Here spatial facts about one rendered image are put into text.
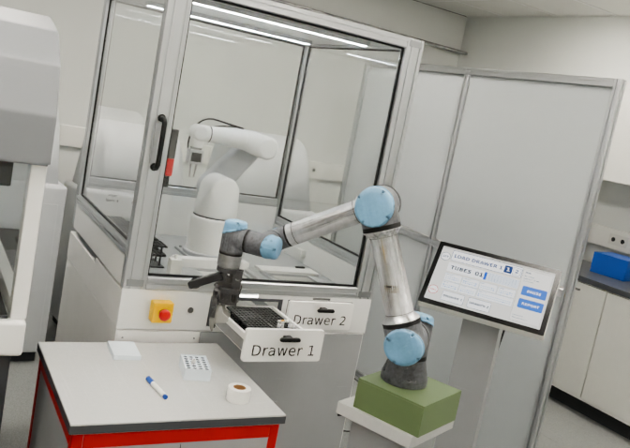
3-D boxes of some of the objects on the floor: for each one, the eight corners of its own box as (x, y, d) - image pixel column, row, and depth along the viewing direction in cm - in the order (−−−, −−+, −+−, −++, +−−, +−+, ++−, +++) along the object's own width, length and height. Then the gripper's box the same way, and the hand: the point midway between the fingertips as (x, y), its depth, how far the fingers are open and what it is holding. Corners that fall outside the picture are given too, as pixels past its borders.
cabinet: (330, 512, 310) (367, 334, 299) (82, 543, 259) (116, 329, 249) (244, 411, 392) (270, 268, 381) (42, 420, 341) (67, 255, 330)
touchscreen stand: (474, 572, 288) (534, 325, 274) (368, 528, 304) (419, 293, 290) (496, 516, 333) (547, 303, 320) (403, 481, 350) (448, 276, 336)
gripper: (241, 274, 229) (230, 338, 232) (245, 266, 240) (233, 328, 243) (214, 268, 229) (202, 333, 232) (219, 261, 240) (208, 322, 243)
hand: (211, 324), depth 237 cm, fingers open, 3 cm apart
